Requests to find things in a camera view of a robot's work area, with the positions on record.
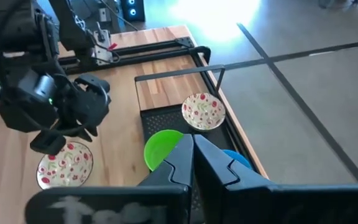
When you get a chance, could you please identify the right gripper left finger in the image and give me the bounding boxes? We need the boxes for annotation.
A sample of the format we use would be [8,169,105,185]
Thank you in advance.
[25,134,195,224]

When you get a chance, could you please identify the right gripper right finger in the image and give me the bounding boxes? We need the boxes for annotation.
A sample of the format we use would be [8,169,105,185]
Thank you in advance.
[193,134,358,224]

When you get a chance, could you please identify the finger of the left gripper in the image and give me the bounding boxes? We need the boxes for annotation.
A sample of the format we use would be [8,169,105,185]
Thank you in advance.
[73,73,111,138]
[29,126,94,156]

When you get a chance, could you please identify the red floral print bowl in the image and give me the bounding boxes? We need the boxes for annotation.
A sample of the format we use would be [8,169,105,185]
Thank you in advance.
[181,92,226,131]
[35,141,94,190]

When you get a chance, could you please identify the blue plastic mini bowl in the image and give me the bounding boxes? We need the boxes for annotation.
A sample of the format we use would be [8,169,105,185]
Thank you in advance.
[222,149,253,170]

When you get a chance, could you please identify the green plastic mini bowl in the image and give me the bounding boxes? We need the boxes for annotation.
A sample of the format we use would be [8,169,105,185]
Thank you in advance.
[144,129,185,172]

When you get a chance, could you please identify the silver metal mounting plate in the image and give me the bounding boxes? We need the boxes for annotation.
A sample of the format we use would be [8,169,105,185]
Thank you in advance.
[92,29,115,65]

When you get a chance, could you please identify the black mesh dish rack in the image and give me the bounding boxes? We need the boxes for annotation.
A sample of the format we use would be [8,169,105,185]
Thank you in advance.
[134,63,256,224]

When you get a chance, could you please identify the black PC tower blue lights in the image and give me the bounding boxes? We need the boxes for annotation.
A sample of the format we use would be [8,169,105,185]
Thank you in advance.
[121,0,146,22]

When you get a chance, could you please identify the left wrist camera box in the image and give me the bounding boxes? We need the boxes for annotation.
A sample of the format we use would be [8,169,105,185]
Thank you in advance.
[17,72,58,106]

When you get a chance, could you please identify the black aluminium extrusion frame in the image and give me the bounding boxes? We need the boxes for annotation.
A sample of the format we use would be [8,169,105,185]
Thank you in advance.
[57,36,270,180]

